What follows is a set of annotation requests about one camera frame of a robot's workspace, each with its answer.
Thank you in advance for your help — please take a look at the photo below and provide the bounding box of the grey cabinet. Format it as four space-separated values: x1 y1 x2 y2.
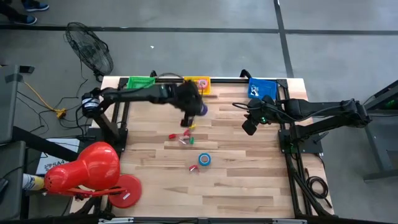
0 140 26 222
0 64 35 144

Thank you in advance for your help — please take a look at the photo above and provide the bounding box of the black cable coil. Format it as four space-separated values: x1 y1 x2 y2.
305 167 333 209

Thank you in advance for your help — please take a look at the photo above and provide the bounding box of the black floor fan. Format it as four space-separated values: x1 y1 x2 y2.
64 21 114 83

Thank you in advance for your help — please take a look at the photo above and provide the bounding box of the white printed box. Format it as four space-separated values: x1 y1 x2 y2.
36 138 81 175

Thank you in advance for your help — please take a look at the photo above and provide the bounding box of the black aluminium table frame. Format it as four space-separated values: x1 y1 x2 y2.
70 76 335 224

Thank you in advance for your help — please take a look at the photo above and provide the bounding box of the light blue tape roll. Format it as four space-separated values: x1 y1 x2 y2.
198 152 212 167

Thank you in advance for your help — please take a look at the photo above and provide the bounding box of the yellow white can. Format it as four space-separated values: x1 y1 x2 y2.
22 173 45 192

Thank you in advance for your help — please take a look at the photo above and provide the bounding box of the grey metal stand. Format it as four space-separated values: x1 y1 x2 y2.
362 80 398 183

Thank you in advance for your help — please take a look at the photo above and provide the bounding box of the green plastic basket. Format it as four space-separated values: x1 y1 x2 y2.
126 76 156 90

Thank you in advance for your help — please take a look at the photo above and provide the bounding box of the yellow floor cable with plug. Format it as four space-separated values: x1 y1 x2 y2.
23 81 68 119

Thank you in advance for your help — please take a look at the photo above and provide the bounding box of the person's foot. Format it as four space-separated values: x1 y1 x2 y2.
0 2 38 26
22 0 50 12

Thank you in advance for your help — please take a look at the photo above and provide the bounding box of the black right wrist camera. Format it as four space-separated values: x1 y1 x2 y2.
241 119 259 137

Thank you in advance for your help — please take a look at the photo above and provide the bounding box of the blue plastic basket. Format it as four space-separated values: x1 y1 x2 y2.
248 77 278 101

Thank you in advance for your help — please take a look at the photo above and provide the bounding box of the red desk lamp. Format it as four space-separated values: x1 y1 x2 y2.
43 141 143 210

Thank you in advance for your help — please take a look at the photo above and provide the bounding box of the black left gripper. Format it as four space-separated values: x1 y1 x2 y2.
174 80 205 118

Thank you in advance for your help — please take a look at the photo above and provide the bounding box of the yellow plastic basket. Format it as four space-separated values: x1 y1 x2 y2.
183 76 211 96

